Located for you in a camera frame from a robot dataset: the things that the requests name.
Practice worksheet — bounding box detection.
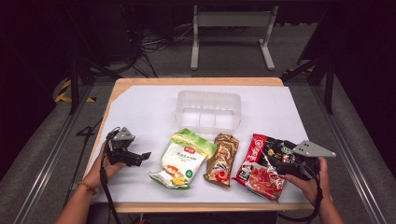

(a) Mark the aluminium floor rail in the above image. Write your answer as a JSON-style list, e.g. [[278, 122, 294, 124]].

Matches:
[[12, 83, 95, 224], [311, 83, 389, 224]]

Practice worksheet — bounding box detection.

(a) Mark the clear plastic container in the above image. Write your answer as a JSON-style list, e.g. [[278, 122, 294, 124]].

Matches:
[[174, 90, 243, 135]]

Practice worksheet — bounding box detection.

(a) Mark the red string bracelet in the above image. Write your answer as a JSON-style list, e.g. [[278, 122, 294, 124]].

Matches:
[[77, 181, 98, 196]]

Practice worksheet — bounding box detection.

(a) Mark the brown and gold snack packet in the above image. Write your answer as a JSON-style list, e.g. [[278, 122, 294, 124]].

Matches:
[[203, 133, 240, 189]]

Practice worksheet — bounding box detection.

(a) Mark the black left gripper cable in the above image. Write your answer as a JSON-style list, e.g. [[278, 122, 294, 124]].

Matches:
[[98, 125, 123, 224]]

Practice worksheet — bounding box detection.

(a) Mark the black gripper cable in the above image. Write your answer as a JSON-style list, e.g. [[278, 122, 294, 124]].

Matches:
[[98, 125, 123, 224], [276, 161, 323, 223]]

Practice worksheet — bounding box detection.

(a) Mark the green and white snack packet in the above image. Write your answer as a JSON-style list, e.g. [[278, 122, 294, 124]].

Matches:
[[148, 128, 219, 190]]

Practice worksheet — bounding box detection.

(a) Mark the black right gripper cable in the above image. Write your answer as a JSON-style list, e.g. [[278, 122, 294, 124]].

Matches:
[[276, 161, 323, 223]]

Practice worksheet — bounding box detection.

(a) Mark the white metal stand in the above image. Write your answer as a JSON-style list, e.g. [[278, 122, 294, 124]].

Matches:
[[190, 4, 279, 71]]

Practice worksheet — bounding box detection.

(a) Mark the black tripod stand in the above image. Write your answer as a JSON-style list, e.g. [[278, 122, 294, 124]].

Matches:
[[65, 43, 123, 115], [280, 55, 336, 115]]

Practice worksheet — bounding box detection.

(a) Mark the white paper sheet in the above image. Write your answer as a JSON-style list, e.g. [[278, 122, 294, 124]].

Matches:
[[92, 85, 313, 205]]

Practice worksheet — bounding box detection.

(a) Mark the thin black floor cable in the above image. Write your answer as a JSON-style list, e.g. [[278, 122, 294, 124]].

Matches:
[[63, 117, 105, 210]]

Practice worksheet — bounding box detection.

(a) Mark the tangle of floor cables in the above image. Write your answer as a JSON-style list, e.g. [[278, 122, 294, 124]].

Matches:
[[122, 18, 194, 78]]

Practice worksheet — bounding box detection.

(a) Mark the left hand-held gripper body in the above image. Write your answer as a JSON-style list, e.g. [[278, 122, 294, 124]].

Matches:
[[105, 126, 136, 166]]

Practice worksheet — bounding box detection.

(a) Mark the yellow and black hazard tape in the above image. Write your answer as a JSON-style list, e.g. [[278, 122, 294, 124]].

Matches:
[[54, 78, 97, 104]]

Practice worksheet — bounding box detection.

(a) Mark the person's right hand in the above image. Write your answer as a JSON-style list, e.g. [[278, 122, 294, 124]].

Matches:
[[283, 156, 332, 206]]

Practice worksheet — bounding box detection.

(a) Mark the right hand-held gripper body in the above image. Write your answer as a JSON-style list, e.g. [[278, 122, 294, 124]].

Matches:
[[290, 139, 337, 182]]

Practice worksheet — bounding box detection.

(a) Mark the red and black snack packet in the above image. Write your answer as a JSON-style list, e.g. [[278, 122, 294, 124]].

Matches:
[[233, 133, 304, 203]]

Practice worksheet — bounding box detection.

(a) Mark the person's left hand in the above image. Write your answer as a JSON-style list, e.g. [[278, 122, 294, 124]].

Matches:
[[83, 141, 127, 190]]

